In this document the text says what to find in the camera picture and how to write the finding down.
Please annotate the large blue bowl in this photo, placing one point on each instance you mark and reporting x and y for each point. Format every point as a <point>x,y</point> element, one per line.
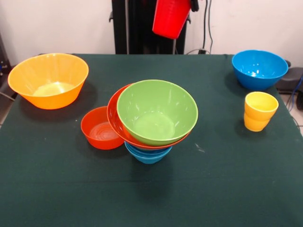
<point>258,63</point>

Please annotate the red cup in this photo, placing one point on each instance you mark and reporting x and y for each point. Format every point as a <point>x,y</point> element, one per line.
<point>170,19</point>

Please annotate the large green bowl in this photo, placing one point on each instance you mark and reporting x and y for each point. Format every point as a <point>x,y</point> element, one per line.
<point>156,108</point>

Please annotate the black equipment box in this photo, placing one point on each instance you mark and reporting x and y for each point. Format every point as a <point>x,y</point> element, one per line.
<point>3,59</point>

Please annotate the large orange bowl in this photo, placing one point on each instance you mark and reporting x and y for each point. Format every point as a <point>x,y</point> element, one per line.
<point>47,99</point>

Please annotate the wide shallow red-orange bowl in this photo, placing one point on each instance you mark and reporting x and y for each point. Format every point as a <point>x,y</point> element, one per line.
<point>113,120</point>

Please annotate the small light blue bowl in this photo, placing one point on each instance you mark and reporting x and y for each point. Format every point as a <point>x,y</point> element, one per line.
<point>148,159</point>

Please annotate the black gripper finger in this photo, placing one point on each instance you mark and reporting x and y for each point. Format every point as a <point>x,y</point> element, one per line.
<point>194,6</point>

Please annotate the dark green tablecloth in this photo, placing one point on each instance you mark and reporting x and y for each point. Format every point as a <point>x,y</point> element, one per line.
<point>142,189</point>

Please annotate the clear blue ribbed bowl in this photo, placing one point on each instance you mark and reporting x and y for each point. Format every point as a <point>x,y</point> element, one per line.
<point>142,151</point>

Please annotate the small red-orange bowl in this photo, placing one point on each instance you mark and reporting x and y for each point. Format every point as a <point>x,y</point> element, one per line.
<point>99,139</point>

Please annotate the yellow cup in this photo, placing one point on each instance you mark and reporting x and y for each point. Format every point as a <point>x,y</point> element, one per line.
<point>258,118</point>

